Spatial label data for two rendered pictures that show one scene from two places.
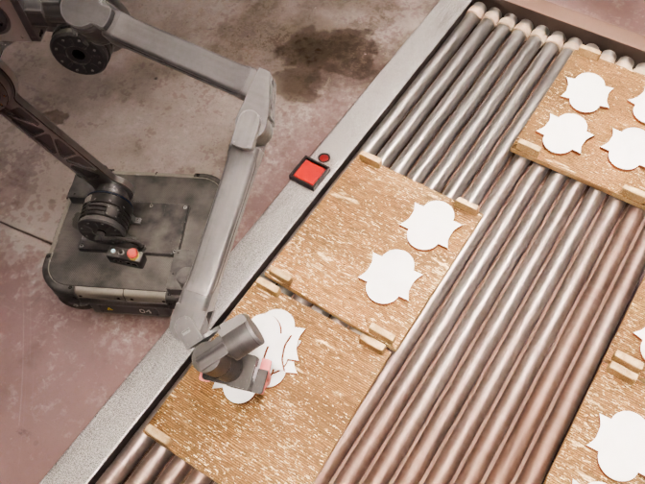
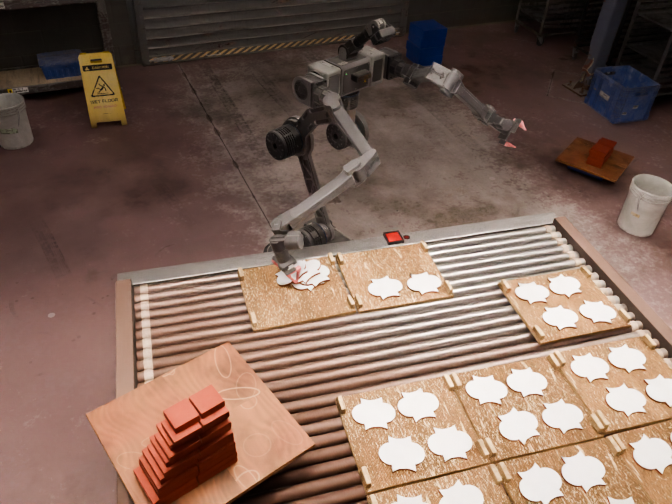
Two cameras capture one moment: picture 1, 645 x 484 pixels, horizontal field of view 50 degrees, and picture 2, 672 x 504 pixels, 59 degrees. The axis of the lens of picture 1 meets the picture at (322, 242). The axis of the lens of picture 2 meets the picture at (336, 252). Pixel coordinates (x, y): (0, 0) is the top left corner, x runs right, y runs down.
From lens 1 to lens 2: 1.35 m
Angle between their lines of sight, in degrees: 28
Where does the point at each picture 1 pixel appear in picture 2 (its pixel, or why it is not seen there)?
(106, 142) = (346, 222)
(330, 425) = (305, 315)
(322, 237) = (372, 259)
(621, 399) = (437, 392)
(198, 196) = not seen: hidden behind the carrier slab
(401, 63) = (483, 226)
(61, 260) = not seen: hidden behind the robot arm
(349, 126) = (431, 233)
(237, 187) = (334, 186)
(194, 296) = (289, 214)
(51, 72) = not seen: hidden behind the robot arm
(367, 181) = (414, 253)
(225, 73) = (361, 145)
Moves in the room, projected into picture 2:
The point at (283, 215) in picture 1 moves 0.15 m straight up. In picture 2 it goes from (366, 245) to (368, 218)
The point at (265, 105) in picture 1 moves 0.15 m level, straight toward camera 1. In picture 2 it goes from (365, 161) to (346, 179)
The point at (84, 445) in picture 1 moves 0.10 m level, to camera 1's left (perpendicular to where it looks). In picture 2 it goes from (214, 263) to (198, 253)
